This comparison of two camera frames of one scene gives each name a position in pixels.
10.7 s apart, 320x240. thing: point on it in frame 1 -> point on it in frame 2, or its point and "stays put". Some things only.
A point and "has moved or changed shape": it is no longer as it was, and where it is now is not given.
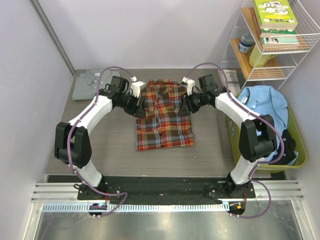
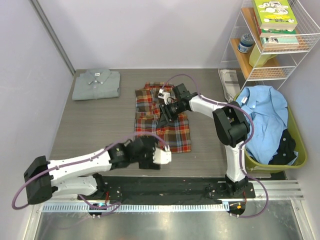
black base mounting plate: (142, 187) stays put
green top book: (275, 14) stays put
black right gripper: (186, 107) -> (166, 108)
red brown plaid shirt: (163, 127) has moved or changed shape
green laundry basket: (232, 130) stays put
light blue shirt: (263, 100) stays put
